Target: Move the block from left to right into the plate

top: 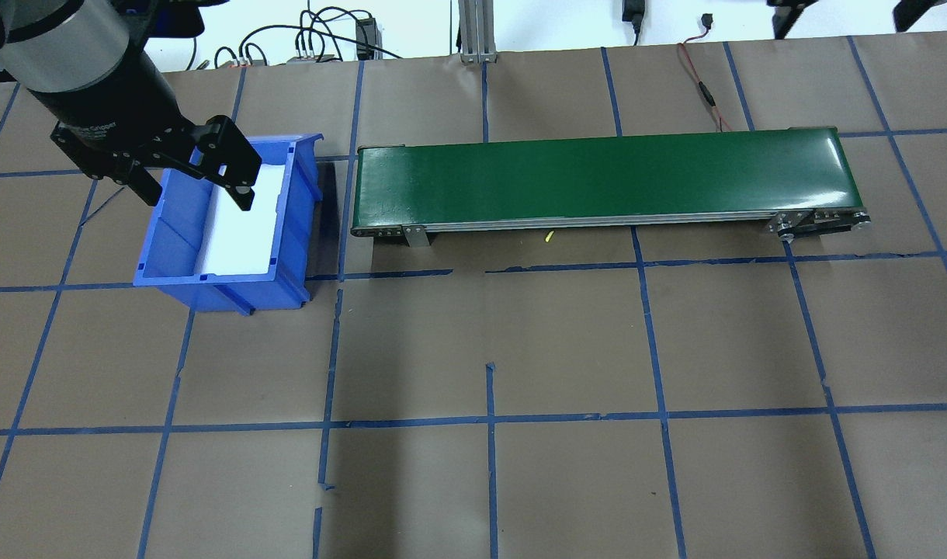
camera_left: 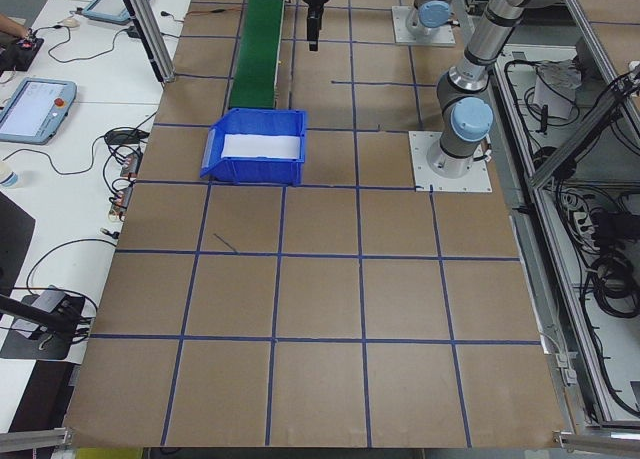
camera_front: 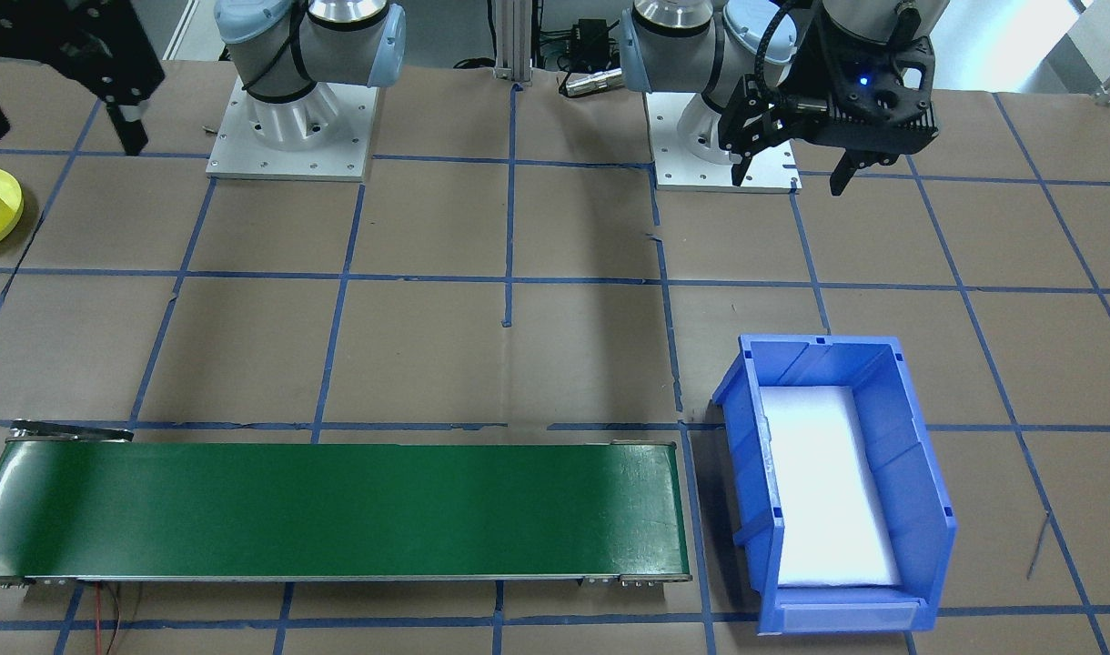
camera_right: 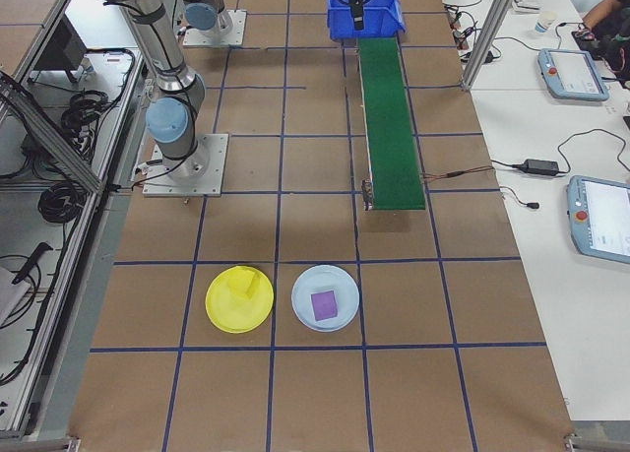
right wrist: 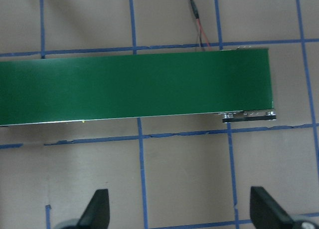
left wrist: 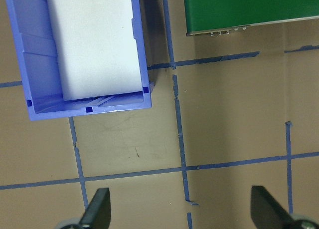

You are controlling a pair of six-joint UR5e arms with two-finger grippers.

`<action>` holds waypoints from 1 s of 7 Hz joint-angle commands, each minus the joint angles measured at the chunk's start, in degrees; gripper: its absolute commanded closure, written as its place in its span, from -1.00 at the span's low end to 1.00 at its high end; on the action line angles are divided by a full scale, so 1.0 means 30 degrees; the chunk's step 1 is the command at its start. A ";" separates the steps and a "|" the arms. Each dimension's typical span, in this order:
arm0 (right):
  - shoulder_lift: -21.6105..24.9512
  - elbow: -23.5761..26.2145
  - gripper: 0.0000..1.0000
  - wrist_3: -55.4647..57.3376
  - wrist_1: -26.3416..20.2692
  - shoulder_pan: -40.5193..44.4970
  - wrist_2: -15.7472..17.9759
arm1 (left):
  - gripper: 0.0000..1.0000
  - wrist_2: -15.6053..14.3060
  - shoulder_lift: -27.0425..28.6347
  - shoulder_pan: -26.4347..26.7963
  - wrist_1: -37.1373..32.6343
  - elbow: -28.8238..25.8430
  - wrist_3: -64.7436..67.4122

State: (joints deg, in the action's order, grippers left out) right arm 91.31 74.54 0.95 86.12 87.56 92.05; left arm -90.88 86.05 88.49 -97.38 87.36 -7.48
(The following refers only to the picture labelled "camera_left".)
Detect person forearm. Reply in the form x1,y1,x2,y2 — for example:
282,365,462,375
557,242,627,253
0,12,30,39

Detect green conveyor belt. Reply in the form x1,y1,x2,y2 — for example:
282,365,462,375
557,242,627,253
228,0,287,111

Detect blue plastic storage bin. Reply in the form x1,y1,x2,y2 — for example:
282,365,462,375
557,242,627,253
198,107,309,188

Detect light blue teach pendant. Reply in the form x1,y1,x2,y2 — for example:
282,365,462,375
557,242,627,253
81,0,156,27
0,77,78,146

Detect white crumpled bag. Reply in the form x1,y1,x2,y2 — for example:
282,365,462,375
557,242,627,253
533,60,582,121

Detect white power strip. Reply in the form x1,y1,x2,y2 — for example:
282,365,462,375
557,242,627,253
562,192,599,243

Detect black flat panel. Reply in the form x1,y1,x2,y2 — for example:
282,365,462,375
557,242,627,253
0,191,37,300

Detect small grey box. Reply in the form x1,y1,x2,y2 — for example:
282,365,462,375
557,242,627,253
36,287,65,314

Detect white square base plate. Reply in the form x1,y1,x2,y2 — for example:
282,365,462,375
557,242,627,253
391,4,457,46
408,130,494,194

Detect red and black wire pair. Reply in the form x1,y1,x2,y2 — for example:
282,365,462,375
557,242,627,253
183,4,239,19

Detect aluminium profile post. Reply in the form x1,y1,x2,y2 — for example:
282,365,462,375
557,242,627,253
112,0,177,84

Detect thin black wire piece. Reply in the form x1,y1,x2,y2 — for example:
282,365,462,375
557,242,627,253
213,232,241,255

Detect metal V-shaped frame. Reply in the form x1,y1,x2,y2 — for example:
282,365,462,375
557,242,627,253
487,0,640,428

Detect black electronics box with wires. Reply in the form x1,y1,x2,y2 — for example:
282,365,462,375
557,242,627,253
0,35,46,74

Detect black cable tangle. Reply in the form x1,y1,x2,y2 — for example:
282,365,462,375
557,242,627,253
574,198,640,325

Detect black camera stand base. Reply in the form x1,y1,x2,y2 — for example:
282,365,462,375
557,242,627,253
0,291,87,361

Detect aluminium frame bar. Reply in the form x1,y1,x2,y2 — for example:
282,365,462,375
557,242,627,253
552,428,640,454
0,426,70,449

